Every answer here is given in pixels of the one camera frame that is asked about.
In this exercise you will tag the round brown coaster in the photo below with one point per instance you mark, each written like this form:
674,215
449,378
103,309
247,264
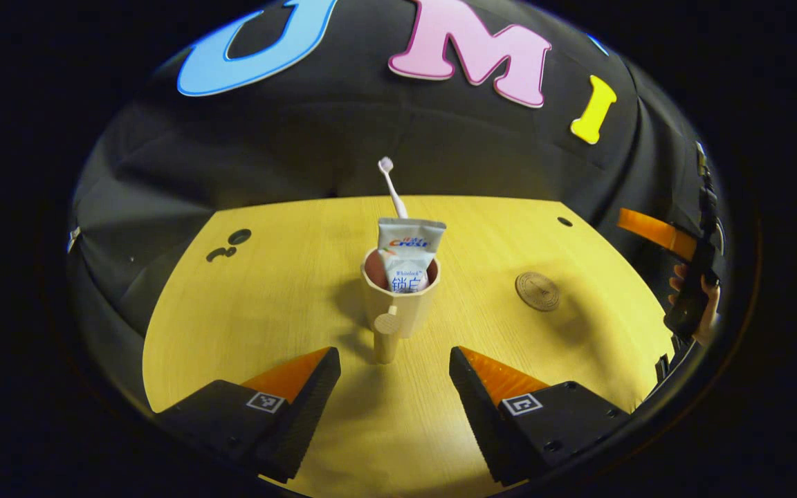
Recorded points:
537,291

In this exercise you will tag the wooden desktop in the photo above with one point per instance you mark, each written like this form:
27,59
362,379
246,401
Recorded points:
267,311

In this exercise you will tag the pink toothbrush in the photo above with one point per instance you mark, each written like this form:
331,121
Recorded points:
394,194

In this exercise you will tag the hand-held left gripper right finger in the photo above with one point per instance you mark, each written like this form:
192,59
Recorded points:
481,422

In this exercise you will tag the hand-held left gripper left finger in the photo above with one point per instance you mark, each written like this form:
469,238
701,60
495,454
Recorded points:
308,415

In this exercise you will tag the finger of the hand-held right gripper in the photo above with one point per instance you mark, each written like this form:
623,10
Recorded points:
654,229

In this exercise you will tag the white toothpaste tube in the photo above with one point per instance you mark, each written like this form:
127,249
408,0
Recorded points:
409,256

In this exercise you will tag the white cloth clip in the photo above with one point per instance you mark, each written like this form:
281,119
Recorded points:
73,238

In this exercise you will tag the beige cup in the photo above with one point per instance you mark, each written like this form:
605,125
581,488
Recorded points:
405,311

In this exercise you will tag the black backdrop cloth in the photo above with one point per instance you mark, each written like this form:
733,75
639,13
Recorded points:
343,138

